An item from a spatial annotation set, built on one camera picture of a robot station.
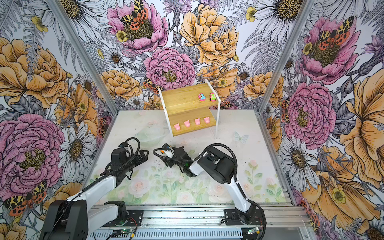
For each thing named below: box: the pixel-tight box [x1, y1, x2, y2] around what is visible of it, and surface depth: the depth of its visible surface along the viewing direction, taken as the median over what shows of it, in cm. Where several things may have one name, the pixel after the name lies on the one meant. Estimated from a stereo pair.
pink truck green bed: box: [209, 92, 217, 102], surface depth 81 cm
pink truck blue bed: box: [198, 93, 206, 102], surface depth 81 cm
